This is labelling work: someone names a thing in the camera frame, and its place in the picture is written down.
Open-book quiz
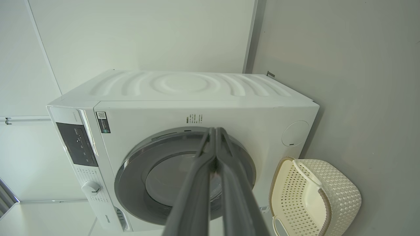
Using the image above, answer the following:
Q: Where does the white control dial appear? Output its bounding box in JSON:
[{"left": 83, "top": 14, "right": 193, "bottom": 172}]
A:
[{"left": 81, "top": 181, "right": 101, "bottom": 197}]

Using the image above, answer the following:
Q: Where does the black QR code sticker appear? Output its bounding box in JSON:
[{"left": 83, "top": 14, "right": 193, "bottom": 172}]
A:
[{"left": 96, "top": 112, "right": 111, "bottom": 133}]

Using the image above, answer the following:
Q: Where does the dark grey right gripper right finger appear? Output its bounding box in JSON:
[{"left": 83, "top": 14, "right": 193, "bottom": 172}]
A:
[{"left": 217, "top": 127, "right": 270, "bottom": 236}]

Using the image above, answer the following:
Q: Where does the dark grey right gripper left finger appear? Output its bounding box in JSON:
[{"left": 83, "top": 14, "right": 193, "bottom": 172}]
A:
[{"left": 163, "top": 127, "right": 217, "bottom": 236}]

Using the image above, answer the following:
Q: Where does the washing machine glass door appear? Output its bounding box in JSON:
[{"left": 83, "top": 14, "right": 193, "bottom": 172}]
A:
[{"left": 114, "top": 127, "right": 256, "bottom": 226}]

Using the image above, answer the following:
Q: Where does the cream perforated laundry basket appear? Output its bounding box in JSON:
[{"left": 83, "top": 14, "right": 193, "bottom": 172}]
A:
[{"left": 269, "top": 157, "right": 362, "bottom": 236}]

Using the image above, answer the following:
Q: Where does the white front-load washing machine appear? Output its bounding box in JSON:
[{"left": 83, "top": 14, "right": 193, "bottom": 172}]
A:
[{"left": 47, "top": 69, "right": 320, "bottom": 233}]

